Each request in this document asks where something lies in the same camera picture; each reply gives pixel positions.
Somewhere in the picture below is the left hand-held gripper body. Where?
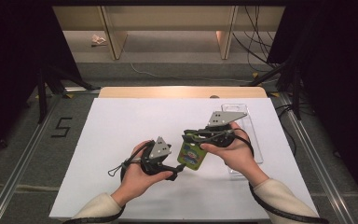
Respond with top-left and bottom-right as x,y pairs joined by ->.
141,135 -> 172,176

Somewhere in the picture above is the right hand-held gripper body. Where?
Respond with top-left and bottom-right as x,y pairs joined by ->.
199,110 -> 249,149

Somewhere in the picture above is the green snack packet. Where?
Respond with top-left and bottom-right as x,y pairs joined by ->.
176,133 -> 209,172

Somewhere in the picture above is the clear plastic tray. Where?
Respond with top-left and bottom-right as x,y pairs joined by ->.
220,103 -> 265,175

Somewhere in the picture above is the person's left hand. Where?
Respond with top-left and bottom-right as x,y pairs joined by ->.
111,139 -> 174,208

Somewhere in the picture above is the person's right hand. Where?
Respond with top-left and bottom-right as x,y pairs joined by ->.
200,121 -> 270,188

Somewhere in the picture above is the light wooden table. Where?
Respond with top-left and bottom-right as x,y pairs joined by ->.
98,86 -> 269,99

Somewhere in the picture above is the white table mat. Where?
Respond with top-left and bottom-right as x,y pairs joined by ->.
48,97 -> 320,220

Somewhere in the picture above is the black metal stand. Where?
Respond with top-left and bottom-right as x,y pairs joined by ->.
36,62 -> 102,125
247,57 -> 303,121

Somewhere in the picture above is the light wooden shelf unit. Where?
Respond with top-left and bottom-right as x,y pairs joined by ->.
51,5 -> 286,61

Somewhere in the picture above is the black curtain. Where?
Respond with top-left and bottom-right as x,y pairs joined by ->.
266,0 -> 358,216
0,0 -> 82,162

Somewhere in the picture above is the crumpled white paper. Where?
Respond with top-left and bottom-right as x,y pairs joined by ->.
90,34 -> 107,48

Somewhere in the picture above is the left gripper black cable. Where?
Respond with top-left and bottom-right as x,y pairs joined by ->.
62,141 -> 155,224

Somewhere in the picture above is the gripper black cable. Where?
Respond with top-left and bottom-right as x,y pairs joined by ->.
232,126 -> 330,224
62,141 -> 155,224

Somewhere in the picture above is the thin black floor cable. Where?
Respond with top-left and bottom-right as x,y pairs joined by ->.
274,103 -> 298,157

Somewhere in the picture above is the bundle of black cables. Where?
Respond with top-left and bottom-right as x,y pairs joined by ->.
232,5 -> 282,73

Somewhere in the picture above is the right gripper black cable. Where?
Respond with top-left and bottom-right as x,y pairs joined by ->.
232,126 -> 330,224

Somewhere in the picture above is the aluminium floor rail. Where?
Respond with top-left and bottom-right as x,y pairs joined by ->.
279,92 -> 357,224
0,92 -> 63,224

